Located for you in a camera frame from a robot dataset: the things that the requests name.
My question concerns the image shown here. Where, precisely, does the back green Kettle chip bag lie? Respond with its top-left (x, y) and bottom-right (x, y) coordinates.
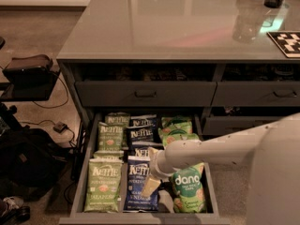
top-left (105, 112), bottom-right (130, 127)

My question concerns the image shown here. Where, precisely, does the green kettle chip bag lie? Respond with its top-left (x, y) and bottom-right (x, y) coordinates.
top-left (94, 150), bottom-right (124, 160)
top-left (97, 123), bottom-right (123, 151)
top-left (105, 112), bottom-right (130, 127)
top-left (83, 157), bottom-right (123, 213)

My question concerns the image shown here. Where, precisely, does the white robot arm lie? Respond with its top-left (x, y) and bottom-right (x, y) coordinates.
top-left (142, 113), bottom-right (300, 225)

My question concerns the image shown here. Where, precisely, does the blue kettle chip bag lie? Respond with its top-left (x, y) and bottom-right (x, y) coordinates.
top-left (124, 156), bottom-right (158, 212)
top-left (127, 126), bottom-right (156, 145)
top-left (130, 145), bottom-right (150, 157)
top-left (129, 114), bottom-right (157, 127)

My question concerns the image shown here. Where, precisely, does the grey top right drawer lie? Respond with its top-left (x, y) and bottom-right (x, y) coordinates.
top-left (212, 81), bottom-right (300, 107)

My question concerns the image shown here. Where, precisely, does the front green Kettle chip bag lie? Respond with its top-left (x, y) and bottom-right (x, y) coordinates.
top-left (83, 157), bottom-right (123, 213)

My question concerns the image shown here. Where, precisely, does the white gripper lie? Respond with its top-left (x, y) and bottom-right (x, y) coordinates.
top-left (141, 147), bottom-right (174, 198)

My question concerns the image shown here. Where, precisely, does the shoe at bottom left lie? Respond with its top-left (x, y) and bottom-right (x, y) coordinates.
top-left (0, 196), bottom-right (30, 225)

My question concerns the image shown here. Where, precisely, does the green dang chip bag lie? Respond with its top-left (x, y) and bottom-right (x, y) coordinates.
top-left (161, 115), bottom-right (191, 128)
top-left (158, 122), bottom-right (193, 139)
top-left (170, 163), bottom-right (206, 213)
top-left (162, 133), bottom-right (199, 147)

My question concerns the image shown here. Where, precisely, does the back green Dang chip bag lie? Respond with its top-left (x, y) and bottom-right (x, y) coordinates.
top-left (161, 115), bottom-right (191, 128)

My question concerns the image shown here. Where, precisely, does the black backpack on floor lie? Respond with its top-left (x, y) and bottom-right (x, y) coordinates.
top-left (0, 127), bottom-right (68, 202)

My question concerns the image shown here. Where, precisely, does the black power adapter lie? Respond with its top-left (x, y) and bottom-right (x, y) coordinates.
top-left (52, 122), bottom-right (68, 133)

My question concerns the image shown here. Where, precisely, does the grey middle right drawer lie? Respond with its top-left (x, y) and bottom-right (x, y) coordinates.
top-left (202, 116), bottom-right (280, 136)

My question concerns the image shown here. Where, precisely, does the grey top left drawer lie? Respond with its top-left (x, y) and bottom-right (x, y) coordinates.
top-left (75, 81), bottom-right (217, 107)

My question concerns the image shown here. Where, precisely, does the open grey middle drawer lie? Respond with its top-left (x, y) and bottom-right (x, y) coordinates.
top-left (59, 113), bottom-right (231, 225)

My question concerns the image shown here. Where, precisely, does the black floor cable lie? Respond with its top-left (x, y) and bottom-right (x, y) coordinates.
top-left (19, 70), bottom-right (83, 148)

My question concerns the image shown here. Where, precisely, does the front green Dang chip bag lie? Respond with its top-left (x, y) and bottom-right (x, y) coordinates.
top-left (170, 163), bottom-right (206, 213)

